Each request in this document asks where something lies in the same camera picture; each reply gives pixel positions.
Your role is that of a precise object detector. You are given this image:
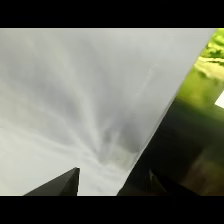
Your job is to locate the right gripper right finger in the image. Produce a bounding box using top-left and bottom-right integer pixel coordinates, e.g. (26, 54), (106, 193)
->
(117, 168), (193, 197)

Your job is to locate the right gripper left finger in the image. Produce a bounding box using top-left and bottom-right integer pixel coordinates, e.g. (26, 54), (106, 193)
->
(23, 167), (81, 197)

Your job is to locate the white garment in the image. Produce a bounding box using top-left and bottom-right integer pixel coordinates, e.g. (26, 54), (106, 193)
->
(0, 28), (217, 197)

